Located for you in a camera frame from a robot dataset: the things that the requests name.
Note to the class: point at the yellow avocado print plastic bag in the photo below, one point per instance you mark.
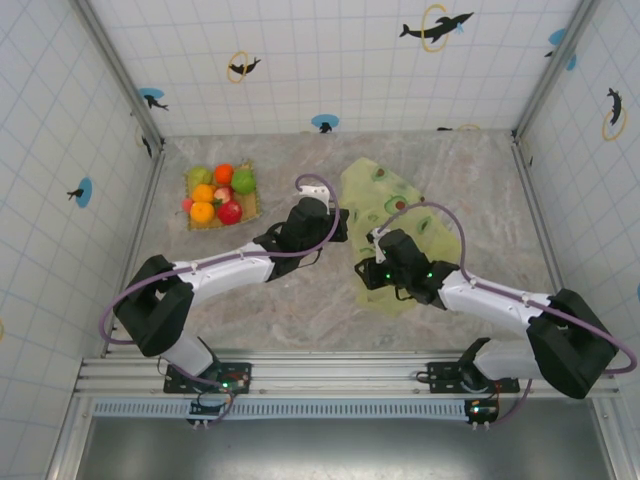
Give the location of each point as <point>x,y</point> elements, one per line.
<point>400,190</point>

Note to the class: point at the red apple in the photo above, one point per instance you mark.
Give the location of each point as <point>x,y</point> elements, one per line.
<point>230,212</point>

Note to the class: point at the green apple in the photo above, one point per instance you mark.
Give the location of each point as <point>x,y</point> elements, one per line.
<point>243,181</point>

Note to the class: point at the red strawberry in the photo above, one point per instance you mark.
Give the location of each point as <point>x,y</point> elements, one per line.
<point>223,194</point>

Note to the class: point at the orange pear-shaped fruit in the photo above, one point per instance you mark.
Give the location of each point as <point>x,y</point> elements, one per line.
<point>203,193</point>

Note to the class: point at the small pink fruit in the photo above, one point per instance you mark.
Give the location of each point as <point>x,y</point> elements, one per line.
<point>187,204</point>

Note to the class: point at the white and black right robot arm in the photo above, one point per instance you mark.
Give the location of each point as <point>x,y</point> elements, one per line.
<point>490,300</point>

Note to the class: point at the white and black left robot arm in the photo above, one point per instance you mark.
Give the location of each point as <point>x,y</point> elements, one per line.
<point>225,265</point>

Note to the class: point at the woven straw mat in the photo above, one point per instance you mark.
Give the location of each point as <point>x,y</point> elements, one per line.
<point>250,207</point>

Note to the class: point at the grey metal panel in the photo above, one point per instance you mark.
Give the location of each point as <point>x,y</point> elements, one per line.
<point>350,450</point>

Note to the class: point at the aluminium mounting rail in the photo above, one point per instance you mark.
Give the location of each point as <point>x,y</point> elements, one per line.
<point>340,372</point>

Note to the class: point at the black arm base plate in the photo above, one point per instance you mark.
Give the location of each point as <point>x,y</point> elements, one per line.
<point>442,372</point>
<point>242,370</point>

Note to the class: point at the aluminium table side rail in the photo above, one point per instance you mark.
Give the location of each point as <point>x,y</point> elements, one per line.
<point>542,215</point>
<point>142,225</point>

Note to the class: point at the aluminium frame post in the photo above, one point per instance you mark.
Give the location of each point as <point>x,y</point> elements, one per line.
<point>121,75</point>
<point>555,65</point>

